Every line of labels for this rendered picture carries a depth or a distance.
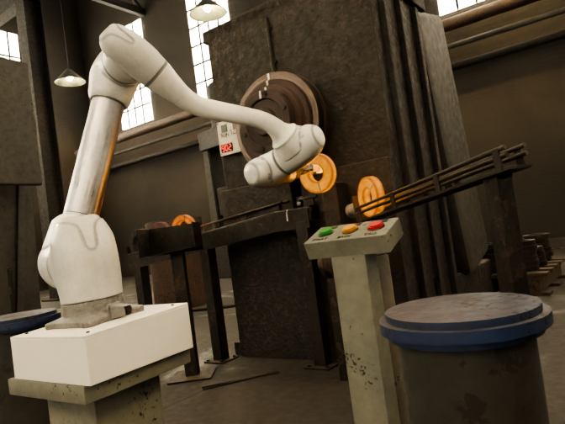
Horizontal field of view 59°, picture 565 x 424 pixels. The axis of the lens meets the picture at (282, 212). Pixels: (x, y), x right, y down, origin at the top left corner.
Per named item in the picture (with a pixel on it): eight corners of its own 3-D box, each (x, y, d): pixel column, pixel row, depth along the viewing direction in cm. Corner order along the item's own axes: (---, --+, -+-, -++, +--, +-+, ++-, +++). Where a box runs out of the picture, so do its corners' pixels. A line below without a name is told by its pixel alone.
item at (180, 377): (166, 373, 249) (147, 229, 251) (219, 367, 248) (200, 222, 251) (155, 386, 228) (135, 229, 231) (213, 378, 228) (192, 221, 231)
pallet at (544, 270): (375, 300, 383) (367, 242, 385) (417, 283, 448) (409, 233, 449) (550, 295, 310) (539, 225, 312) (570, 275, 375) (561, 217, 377)
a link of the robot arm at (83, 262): (66, 306, 119) (51, 215, 120) (51, 304, 134) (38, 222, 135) (133, 291, 129) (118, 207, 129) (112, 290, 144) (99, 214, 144)
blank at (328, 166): (298, 161, 203) (293, 161, 200) (330, 147, 194) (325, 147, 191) (309, 198, 202) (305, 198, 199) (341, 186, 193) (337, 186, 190)
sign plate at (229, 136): (223, 156, 271) (219, 124, 271) (261, 146, 256) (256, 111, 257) (220, 156, 269) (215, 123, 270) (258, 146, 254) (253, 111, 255)
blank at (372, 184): (377, 225, 192) (368, 225, 191) (361, 194, 201) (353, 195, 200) (390, 198, 180) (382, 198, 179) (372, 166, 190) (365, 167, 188)
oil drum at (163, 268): (185, 300, 557) (175, 220, 561) (224, 299, 523) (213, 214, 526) (142, 311, 509) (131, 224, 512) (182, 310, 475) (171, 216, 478)
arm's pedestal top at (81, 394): (85, 405, 108) (83, 387, 108) (8, 394, 126) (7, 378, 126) (191, 362, 134) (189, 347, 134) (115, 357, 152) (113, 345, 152)
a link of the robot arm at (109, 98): (38, 286, 133) (26, 285, 151) (100, 296, 142) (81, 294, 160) (103, 29, 150) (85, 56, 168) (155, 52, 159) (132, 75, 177)
